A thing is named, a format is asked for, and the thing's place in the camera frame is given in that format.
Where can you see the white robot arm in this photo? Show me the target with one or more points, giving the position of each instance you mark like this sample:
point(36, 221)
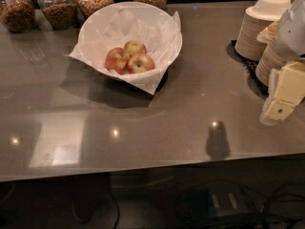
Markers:
point(290, 34)

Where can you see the back red yellow apple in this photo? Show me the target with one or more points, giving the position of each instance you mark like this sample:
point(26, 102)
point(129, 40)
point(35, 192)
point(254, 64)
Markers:
point(133, 47)

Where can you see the white bowl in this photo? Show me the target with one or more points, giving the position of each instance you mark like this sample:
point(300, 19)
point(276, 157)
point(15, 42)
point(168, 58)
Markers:
point(105, 32)

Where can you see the black rubber mat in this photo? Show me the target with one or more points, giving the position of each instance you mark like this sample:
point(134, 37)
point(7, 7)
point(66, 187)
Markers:
point(250, 66)

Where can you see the front stack of paper bowls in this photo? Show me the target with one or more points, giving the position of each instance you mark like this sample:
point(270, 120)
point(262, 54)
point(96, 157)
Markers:
point(269, 59)

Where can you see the stack of paper bowls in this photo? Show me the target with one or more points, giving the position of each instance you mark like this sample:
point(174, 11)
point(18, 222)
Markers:
point(256, 19)
point(269, 59)

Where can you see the back stack of paper bowls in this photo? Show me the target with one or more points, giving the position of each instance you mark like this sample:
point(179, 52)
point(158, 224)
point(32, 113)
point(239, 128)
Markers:
point(256, 19)

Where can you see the dark box under table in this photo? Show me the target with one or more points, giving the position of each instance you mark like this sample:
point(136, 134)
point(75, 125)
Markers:
point(217, 206)

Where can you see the far left glass cereal jar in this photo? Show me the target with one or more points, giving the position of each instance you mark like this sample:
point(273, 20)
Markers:
point(17, 15)

